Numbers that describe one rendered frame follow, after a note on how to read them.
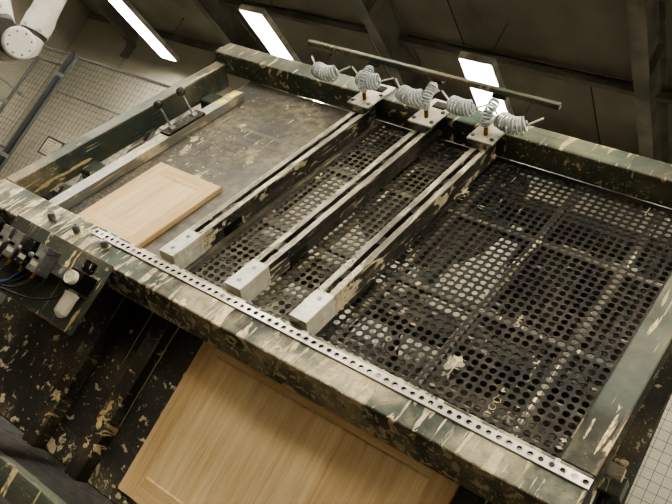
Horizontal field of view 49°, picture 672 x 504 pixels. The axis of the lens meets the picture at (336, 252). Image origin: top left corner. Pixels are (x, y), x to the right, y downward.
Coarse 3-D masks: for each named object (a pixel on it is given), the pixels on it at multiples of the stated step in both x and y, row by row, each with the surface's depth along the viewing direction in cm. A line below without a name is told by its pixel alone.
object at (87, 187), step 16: (224, 96) 309; (240, 96) 310; (208, 112) 299; (224, 112) 306; (192, 128) 294; (144, 144) 283; (160, 144) 283; (128, 160) 274; (144, 160) 280; (96, 176) 267; (112, 176) 270; (64, 192) 260; (80, 192) 261; (64, 208) 258
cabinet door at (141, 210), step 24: (168, 168) 272; (120, 192) 262; (144, 192) 261; (168, 192) 260; (192, 192) 259; (216, 192) 259; (96, 216) 251; (120, 216) 251; (144, 216) 250; (168, 216) 249; (144, 240) 239
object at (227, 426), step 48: (192, 384) 226; (240, 384) 221; (192, 432) 220; (240, 432) 214; (288, 432) 209; (336, 432) 204; (144, 480) 219; (192, 480) 214; (240, 480) 208; (288, 480) 203; (336, 480) 198; (384, 480) 194; (432, 480) 189
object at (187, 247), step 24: (360, 96) 287; (384, 96) 286; (360, 120) 282; (312, 144) 269; (336, 144) 274; (288, 168) 257; (312, 168) 267; (240, 192) 247; (264, 192) 249; (216, 216) 239; (240, 216) 243; (192, 240) 229; (216, 240) 237
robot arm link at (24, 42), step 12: (0, 0) 172; (0, 12) 173; (12, 12) 177; (0, 24) 172; (12, 24) 174; (0, 36) 173; (12, 36) 173; (24, 36) 175; (0, 48) 173; (12, 48) 174; (24, 48) 175
